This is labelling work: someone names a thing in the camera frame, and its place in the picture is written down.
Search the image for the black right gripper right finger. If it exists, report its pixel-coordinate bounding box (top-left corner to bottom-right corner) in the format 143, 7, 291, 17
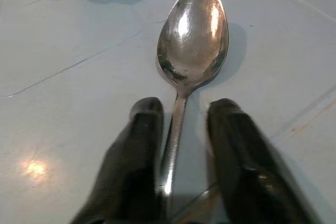
205, 98, 322, 224

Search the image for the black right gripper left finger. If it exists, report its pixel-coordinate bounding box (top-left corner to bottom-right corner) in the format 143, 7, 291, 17
68, 97, 167, 224

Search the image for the silver metal spoon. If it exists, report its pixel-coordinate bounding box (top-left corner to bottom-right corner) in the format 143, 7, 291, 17
156, 0, 230, 217

